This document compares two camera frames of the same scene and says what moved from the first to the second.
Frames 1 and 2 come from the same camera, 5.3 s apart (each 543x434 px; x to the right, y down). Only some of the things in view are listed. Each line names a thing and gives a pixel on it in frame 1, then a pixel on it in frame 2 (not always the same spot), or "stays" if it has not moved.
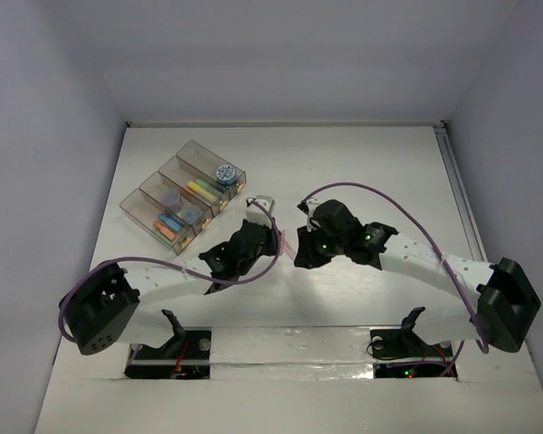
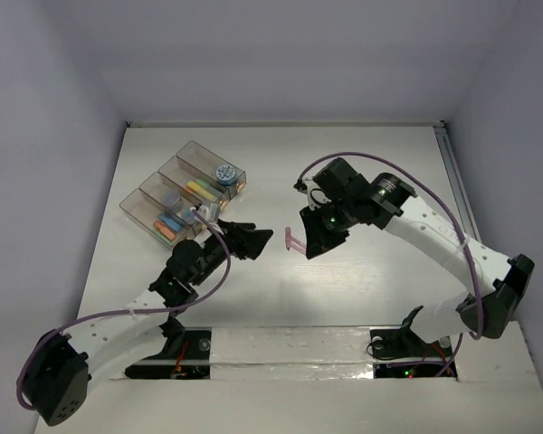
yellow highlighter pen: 204,192 stays
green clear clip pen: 163,236 stays
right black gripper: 306,257 → 318,240
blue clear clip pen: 170,222 stays
